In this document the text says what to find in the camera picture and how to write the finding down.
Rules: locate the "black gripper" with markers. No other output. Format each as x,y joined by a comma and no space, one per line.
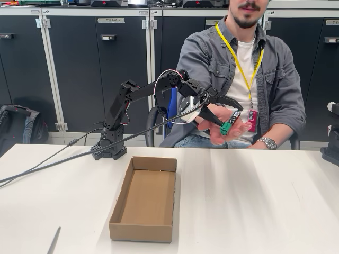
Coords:
211,96

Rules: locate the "green marker pen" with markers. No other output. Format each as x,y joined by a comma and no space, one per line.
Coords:
225,129

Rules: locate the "person's right forearm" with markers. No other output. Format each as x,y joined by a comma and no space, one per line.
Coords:
185,129

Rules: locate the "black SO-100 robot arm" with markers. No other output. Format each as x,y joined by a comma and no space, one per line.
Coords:
116,105

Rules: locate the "person's left forearm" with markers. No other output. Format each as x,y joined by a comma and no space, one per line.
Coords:
286,136

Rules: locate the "black idle robot arm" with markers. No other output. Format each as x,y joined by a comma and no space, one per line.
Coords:
332,156

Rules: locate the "person's right hand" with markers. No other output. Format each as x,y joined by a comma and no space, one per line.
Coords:
217,133

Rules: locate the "person's left hand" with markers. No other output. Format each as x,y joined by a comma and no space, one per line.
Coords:
255,146

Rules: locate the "red ID badge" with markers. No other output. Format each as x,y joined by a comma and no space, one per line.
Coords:
253,116

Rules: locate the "man in grey shirt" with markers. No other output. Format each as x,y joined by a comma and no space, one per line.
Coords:
204,61

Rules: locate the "silver wristwatch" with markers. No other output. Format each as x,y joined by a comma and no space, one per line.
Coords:
270,143

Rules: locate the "dark grey metal cabinet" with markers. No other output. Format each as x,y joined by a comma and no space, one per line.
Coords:
74,53
317,66
169,39
21,66

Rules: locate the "black device with red logo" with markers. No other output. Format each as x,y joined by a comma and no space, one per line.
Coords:
106,3
197,3

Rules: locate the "open brown cardboard box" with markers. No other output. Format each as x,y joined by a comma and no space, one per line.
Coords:
148,195

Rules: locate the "white grey device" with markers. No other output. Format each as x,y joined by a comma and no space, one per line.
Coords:
137,2

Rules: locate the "grey TEAM 4 tape label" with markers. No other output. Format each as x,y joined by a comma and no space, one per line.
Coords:
111,20

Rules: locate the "dark rounded object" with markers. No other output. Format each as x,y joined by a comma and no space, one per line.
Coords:
82,2

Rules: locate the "clear glass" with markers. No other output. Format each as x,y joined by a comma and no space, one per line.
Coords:
64,2

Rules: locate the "black backpack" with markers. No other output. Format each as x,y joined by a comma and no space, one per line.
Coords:
16,127

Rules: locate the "green box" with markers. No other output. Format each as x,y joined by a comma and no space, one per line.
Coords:
39,2

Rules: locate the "grey flat stick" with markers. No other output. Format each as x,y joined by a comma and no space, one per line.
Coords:
54,240

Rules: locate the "red orange tool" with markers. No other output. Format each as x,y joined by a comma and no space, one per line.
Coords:
10,3

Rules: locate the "silver white wrist camera box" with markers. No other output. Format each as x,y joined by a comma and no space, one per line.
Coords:
189,109

